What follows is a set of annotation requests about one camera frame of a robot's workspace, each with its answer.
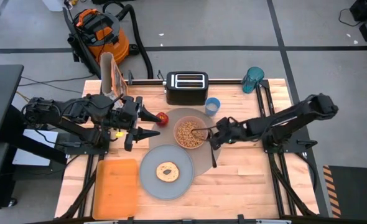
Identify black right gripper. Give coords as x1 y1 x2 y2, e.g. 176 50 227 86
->
207 116 250 151

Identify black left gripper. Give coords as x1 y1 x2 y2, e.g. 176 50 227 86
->
109 96 162 152

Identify red apple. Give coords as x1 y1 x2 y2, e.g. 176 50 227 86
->
156 111 169 128

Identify black spoon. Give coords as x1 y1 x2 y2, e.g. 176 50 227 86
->
210 148 218 169

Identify light blue cup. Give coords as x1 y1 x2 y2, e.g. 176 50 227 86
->
205 97 221 117

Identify toasted bagel half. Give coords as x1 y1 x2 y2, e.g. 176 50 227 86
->
156 161 180 183

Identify round grey plate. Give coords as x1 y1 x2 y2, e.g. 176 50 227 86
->
139 144 195 201

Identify orange cereal box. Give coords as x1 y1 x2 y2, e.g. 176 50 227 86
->
100 52 129 101

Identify round grey placemat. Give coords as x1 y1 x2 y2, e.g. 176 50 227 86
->
148 107 222 177

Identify brown cereal pieces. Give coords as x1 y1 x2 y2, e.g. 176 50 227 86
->
175 119 207 147

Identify pink bowl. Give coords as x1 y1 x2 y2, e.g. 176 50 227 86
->
173 115 209 149

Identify black two-slot toaster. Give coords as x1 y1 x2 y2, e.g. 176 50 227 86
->
164 71 210 106

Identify orange plastic tray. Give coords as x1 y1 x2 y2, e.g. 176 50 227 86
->
91 158 140 221

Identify teal faceted plastic cup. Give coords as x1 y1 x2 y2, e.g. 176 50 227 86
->
241 66 266 95

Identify orange black shop vacuum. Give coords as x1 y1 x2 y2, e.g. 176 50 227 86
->
67 8 131 78

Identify black desk top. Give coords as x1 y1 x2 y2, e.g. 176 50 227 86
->
0 64 25 146

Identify black mat with hazard stripes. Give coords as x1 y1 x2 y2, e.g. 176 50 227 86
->
322 164 367 220

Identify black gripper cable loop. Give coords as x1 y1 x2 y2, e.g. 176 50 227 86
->
190 116 234 141

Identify black aluminium table frame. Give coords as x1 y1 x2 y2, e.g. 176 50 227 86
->
55 70 321 224

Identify black vacuum hose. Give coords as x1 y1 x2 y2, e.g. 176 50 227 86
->
101 1 155 80

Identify thin black floor cable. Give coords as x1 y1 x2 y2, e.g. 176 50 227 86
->
17 74 96 94
338 7 362 27

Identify yellow floor cable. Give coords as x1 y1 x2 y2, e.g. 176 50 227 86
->
15 91 30 104

